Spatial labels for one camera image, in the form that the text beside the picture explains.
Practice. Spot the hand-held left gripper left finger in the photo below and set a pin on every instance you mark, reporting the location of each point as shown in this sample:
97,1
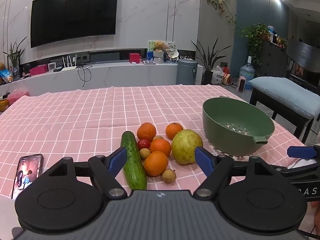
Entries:
117,161

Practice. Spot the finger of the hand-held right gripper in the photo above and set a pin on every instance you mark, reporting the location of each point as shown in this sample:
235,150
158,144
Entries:
301,152

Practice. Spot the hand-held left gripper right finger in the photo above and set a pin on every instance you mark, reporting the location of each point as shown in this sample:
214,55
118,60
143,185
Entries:
203,161

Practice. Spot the green cucumber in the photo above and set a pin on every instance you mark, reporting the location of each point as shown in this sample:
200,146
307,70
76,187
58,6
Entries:
133,166

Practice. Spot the yellow green pear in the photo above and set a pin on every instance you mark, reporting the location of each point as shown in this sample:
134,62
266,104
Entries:
185,145

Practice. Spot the brown longan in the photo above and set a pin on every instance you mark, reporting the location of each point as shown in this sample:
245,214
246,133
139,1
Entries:
158,137
169,176
145,154

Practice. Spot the red cherry tomato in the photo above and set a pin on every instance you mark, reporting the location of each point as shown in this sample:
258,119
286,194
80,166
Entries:
143,144

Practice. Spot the orange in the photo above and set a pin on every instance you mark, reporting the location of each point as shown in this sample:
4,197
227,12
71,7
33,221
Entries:
174,130
146,131
155,163
160,147

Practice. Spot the green colander bowl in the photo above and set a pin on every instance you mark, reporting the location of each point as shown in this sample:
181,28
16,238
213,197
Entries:
232,116

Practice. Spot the pink checked tablecloth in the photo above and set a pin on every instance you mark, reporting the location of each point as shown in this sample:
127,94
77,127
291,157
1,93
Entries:
75,120

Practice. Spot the light blue seat cushion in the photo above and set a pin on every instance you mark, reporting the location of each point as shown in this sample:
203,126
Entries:
282,92

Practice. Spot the white marble TV console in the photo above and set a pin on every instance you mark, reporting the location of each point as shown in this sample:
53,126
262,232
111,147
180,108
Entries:
120,76

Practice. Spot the white plastic bag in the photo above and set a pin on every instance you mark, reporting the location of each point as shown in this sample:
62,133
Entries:
217,76

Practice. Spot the small white heater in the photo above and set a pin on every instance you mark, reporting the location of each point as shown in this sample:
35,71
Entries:
242,83

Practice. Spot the red shopping bag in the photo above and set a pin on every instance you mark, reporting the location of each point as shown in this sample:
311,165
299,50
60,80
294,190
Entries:
227,77

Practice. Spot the black smartphone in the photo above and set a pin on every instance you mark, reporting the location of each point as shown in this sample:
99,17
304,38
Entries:
27,172

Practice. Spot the grey trash can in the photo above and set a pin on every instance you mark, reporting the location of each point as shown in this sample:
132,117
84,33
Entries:
186,71

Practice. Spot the dark covered furniture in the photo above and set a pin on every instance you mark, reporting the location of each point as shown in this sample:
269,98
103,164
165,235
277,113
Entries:
303,57

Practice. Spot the blue water jug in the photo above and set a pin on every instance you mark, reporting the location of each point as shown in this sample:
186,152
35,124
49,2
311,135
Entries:
247,73

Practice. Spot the black cabinet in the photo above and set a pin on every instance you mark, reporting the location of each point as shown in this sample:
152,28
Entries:
273,57

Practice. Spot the potted snake plant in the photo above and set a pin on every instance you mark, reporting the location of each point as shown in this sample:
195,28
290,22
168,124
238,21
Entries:
208,60

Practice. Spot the red box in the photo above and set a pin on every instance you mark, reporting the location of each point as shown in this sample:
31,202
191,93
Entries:
134,58

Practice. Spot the white router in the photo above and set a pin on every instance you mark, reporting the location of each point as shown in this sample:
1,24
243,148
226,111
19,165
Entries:
69,66

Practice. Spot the blue box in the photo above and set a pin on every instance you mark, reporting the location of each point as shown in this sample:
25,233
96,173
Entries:
150,56

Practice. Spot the white folding fan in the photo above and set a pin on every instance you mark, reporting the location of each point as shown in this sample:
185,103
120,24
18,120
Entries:
172,55

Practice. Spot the white bouquet basket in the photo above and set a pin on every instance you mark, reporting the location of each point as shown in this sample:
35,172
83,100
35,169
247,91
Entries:
158,57

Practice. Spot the small white clock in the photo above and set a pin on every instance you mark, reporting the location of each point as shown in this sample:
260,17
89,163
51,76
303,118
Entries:
52,67

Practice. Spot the pink plastic bag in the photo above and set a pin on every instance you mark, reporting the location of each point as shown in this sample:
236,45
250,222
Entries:
18,96

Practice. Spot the pink box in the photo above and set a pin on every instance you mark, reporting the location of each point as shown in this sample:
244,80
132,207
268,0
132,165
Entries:
38,70

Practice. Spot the leafy green potted plant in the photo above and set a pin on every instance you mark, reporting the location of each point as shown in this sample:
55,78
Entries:
255,40

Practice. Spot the brown teddy bear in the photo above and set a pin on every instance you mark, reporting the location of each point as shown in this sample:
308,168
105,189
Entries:
158,46

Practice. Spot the yellow box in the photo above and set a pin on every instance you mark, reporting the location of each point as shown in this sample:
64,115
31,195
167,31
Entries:
4,105

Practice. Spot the blue snack bag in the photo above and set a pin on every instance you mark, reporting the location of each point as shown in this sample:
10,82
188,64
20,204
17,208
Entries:
6,76

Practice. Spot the potted orchid plant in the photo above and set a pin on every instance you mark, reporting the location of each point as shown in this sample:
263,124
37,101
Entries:
15,57

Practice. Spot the hanging vine plant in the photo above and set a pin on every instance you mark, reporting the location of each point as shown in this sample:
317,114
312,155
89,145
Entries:
221,6

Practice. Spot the black wall television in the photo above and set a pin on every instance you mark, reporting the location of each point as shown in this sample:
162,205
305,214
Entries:
75,15

